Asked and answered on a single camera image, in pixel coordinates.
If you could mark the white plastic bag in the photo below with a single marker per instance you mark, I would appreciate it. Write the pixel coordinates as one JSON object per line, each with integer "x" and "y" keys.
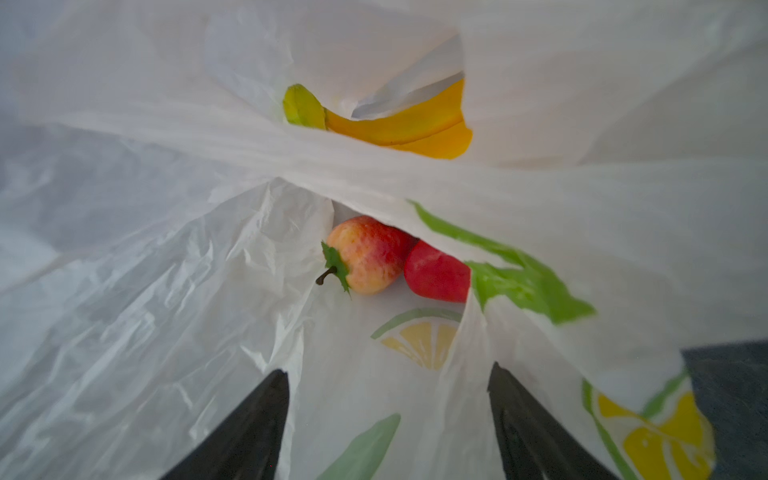
{"x": 161, "y": 229}

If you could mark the small red fake apple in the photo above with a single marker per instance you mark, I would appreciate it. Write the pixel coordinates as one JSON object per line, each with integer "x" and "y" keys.
{"x": 435, "y": 275}

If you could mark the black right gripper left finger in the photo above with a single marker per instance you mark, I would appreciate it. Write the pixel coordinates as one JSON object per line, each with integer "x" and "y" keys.
{"x": 246, "y": 444}

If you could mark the yellow fake banana bunch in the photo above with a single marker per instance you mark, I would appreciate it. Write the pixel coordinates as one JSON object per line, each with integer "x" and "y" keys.
{"x": 434, "y": 128}

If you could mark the pink yellow fake peach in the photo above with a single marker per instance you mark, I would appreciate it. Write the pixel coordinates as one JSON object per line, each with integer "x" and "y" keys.
{"x": 365, "y": 255}

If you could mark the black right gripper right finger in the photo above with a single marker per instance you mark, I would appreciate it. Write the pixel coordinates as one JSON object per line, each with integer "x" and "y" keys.
{"x": 532, "y": 443}

